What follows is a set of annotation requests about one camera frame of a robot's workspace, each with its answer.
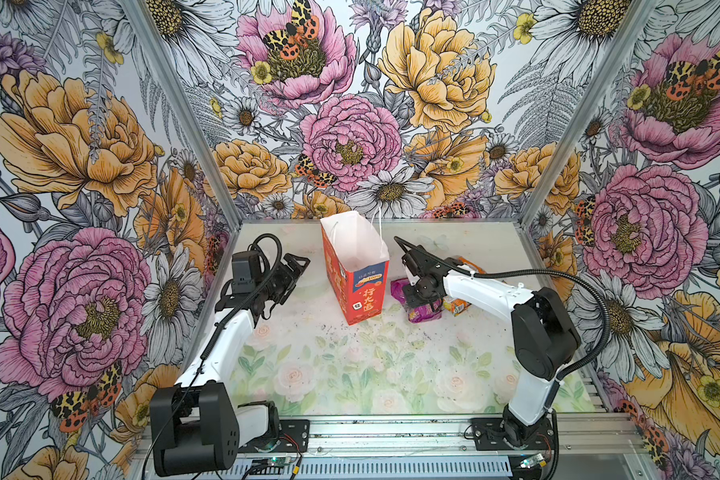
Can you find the small circuit board right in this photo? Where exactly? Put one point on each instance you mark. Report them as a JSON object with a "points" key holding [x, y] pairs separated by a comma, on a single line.
{"points": [[534, 461]]}

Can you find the purple snack packet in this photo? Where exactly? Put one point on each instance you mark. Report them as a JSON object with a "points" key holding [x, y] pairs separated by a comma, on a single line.
{"points": [[416, 312]]}

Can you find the red paper gift bag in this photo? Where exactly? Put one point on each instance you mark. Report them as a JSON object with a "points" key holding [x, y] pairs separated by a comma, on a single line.
{"points": [[357, 264]]}

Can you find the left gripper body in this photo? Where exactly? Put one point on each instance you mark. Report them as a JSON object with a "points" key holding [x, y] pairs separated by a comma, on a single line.
{"points": [[279, 283]]}

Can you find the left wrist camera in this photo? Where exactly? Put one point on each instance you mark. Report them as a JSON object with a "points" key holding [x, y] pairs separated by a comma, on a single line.
{"points": [[247, 272]]}

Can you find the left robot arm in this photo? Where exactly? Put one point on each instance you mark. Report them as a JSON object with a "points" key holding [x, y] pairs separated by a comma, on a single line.
{"points": [[195, 426]]}

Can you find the aluminium front rail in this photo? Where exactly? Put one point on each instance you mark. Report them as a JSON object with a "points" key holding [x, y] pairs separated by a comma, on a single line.
{"points": [[578, 433]]}

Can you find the orange snack packet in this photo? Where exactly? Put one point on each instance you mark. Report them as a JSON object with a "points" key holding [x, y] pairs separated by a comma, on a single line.
{"points": [[457, 306]]}

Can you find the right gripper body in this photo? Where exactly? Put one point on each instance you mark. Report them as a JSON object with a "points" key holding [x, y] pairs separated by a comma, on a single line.
{"points": [[417, 294]]}

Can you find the green circuit board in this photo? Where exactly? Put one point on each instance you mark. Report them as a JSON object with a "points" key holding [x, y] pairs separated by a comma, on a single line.
{"points": [[274, 463]]}

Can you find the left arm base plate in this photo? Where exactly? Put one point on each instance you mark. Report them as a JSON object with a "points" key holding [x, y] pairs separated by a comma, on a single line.
{"points": [[291, 436]]}

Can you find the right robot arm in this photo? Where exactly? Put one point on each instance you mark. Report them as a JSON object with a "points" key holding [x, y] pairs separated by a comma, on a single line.
{"points": [[545, 338]]}

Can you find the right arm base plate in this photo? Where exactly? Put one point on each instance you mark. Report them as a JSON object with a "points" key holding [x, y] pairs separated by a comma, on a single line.
{"points": [[498, 434]]}

